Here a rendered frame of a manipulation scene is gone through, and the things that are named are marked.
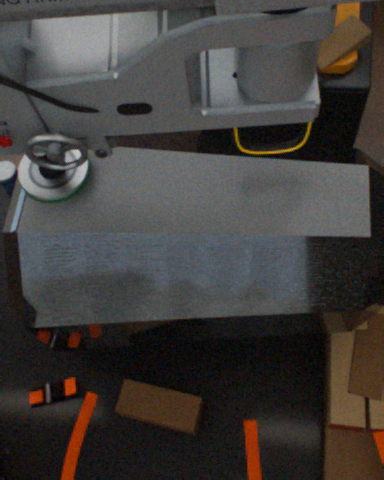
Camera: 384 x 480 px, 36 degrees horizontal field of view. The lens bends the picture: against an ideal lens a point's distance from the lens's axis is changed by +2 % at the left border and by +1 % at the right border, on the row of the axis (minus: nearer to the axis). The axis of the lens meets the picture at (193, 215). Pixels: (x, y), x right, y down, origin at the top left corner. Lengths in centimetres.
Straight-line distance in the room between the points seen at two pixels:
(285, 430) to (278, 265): 81
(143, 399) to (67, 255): 71
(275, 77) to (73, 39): 46
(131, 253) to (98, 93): 59
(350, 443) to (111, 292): 101
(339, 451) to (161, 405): 64
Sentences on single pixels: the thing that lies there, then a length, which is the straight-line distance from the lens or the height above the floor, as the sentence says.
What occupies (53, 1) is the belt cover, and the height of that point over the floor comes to 160.
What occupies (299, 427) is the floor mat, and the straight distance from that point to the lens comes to 238.
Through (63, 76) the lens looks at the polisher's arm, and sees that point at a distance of 136.
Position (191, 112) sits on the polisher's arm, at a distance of 142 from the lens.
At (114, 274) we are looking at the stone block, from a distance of 182.
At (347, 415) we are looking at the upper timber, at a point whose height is 21.
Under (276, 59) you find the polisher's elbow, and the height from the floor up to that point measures 138.
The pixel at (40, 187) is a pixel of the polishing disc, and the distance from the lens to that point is 184.
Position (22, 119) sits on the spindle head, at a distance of 147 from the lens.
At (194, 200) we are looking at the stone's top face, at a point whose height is 80.
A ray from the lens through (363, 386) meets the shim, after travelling 222.
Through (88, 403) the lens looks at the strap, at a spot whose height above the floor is 2.
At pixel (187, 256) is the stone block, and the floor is 75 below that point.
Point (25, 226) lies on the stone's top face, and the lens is 186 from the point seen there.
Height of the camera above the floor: 237
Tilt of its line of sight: 63 degrees down
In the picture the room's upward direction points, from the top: 12 degrees counter-clockwise
